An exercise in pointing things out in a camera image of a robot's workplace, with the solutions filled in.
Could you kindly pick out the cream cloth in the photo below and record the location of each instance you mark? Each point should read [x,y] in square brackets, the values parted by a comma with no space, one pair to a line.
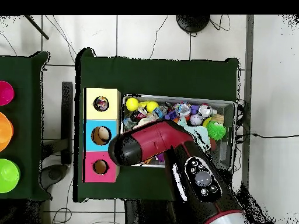
[144,121]

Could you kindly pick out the polka dot cloth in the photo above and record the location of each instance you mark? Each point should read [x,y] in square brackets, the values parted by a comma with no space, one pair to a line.
[101,104]

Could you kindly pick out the mint green cloth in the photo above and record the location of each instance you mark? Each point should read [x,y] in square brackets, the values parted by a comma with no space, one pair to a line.
[203,135]

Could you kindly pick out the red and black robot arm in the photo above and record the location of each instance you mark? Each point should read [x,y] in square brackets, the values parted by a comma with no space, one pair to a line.
[151,140]

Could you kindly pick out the wooden three-hole box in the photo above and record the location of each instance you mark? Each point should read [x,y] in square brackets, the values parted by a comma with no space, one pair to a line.
[114,140]

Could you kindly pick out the silver mesh bin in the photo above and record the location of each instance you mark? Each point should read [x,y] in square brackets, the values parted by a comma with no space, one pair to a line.
[227,108]

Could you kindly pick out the yellow ball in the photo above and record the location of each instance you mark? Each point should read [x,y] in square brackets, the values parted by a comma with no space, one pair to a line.
[152,106]
[132,104]

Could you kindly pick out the dark green table cloth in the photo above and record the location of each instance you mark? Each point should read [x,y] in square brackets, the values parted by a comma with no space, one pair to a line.
[163,77]

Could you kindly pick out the silver red soda can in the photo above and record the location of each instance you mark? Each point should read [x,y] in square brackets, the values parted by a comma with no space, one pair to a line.
[205,110]

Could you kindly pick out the green spiky ball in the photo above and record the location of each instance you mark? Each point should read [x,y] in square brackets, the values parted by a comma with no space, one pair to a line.
[216,130]

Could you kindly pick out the black upright panel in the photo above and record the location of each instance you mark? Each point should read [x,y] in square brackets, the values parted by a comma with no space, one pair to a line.
[67,105]

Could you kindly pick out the grey stand foot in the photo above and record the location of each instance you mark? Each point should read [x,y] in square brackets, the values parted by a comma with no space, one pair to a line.
[53,175]

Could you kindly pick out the black round stand base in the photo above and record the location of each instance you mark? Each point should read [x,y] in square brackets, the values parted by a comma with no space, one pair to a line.
[192,23]

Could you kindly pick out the dark green side-table cloth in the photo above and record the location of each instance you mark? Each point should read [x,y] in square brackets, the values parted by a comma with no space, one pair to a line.
[23,70]

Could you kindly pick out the orange bowl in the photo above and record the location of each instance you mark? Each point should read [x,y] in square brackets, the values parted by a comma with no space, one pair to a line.
[4,131]

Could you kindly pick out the pink bowl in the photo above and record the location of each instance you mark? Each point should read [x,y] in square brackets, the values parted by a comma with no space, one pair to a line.
[5,93]

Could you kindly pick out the black rod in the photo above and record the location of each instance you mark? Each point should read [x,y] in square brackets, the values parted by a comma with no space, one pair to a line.
[37,28]

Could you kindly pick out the green bowl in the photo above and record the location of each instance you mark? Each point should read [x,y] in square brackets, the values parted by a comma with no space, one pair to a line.
[8,176]

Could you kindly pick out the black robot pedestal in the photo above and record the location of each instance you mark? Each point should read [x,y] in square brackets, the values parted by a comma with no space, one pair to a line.
[144,214]

